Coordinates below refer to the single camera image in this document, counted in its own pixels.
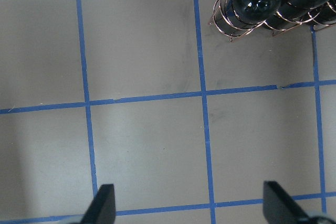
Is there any dark wine bottle near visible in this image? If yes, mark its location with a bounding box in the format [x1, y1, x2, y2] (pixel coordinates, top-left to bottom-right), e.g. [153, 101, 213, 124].
[265, 0, 334, 30]

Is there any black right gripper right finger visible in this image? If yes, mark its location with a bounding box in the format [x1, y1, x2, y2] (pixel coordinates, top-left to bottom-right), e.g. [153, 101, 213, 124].
[263, 181, 310, 224]

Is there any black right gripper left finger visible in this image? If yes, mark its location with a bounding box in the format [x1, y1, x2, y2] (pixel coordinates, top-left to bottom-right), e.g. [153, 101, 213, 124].
[80, 184, 116, 224]

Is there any copper wire bottle basket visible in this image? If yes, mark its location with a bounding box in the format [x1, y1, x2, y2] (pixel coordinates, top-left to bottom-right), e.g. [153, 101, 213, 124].
[209, 0, 335, 40]

